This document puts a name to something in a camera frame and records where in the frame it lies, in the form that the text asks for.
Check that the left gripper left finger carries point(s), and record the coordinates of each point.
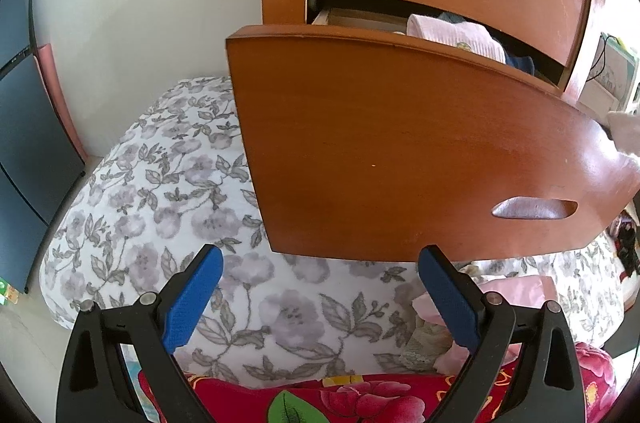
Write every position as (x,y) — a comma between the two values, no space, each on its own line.
(94,383)

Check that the red floral blanket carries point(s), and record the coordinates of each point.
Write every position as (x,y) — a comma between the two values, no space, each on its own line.
(383,397)

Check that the pink garment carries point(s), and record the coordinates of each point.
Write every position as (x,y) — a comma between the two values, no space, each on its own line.
(469,36)

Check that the pile of colourful items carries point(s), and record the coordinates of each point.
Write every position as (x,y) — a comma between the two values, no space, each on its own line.
(623,231)

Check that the dark blue wardrobe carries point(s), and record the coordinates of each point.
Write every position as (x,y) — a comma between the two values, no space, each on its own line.
(39,163)

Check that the pink board by wardrobe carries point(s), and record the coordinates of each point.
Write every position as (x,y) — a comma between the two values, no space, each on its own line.
(49,76)

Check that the grey floral white mattress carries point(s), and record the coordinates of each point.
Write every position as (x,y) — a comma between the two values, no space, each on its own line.
(179,179)

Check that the white side shelf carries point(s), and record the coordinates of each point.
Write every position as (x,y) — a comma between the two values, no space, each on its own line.
(613,81)

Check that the olive lace garment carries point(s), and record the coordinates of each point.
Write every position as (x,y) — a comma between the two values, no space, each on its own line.
(427,343)

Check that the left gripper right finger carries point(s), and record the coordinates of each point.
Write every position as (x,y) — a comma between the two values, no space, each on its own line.
(547,384)

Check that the dark blue garment in drawer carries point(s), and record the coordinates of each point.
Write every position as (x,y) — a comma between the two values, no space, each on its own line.
(522,63)

